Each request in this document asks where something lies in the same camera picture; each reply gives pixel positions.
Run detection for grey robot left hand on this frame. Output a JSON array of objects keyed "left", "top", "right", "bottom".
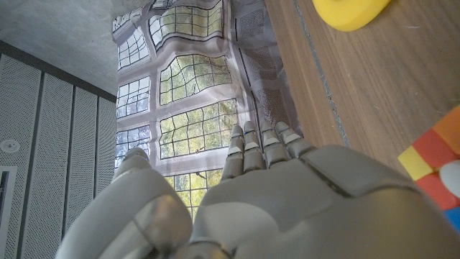
[{"left": 55, "top": 121, "right": 460, "bottom": 259}]

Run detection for yellow toy banana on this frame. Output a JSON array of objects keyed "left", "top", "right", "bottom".
[{"left": 311, "top": 0, "right": 392, "bottom": 32}]

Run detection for multicoloured cube puzzle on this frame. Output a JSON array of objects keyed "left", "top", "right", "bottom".
[{"left": 397, "top": 104, "right": 460, "bottom": 231}]

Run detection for printed window backdrop cloth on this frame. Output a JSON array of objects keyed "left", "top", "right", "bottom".
[{"left": 111, "top": 0, "right": 306, "bottom": 217}]

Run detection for round white ceiling fixture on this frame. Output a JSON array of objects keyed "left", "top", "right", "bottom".
[{"left": 0, "top": 139, "right": 21, "bottom": 154}]

